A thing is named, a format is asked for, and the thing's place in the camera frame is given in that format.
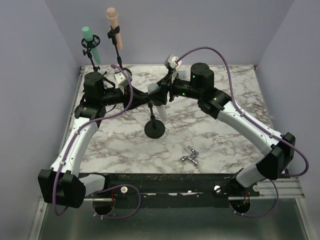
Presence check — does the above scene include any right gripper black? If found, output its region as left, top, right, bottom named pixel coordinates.
left=147, top=70, right=202, bottom=106

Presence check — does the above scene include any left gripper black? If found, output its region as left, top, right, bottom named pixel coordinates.
left=100, top=83, right=149, bottom=111

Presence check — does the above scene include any white microphone grey mesh head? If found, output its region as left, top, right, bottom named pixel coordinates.
left=147, top=83, right=168, bottom=122

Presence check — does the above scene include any black round-base microphone stand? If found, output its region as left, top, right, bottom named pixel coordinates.
left=144, top=102, right=165, bottom=139

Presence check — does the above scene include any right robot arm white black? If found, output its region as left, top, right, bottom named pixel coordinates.
left=147, top=62, right=296, bottom=196

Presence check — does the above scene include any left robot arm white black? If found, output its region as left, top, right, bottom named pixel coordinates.
left=38, top=69, right=149, bottom=208

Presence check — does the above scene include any black tall round-base stand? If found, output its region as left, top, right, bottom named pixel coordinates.
left=107, top=25, right=132, bottom=76

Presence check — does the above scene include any green microphone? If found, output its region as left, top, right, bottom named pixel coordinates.
left=81, top=26, right=101, bottom=67

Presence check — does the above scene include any peach microphone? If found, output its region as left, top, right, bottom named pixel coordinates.
left=106, top=7, right=123, bottom=50

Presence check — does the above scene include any chrome faucet tap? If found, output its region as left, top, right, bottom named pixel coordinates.
left=181, top=145, right=199, bottom=166

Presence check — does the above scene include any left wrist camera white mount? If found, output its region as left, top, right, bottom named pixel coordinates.
left=114, top=69, right=132, bottom=94

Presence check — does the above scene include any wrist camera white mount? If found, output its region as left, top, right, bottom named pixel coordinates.
left=114, top=69, right=132, bottom=94
left=164, top=54, right=182, bottom=83

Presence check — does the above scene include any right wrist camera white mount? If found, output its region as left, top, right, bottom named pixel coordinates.
left=164, top=54, right=182, bottom=83

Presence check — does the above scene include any black tripod shock-mount stand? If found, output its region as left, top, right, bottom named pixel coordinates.
left=81, top=34, right=101, bottom=72

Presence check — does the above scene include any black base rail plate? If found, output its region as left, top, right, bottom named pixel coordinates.
left=85, top=173, right=260, bottom=209

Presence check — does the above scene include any aluminium frame rail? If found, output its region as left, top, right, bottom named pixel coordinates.
left=257, top=178, right=305, bottom=199

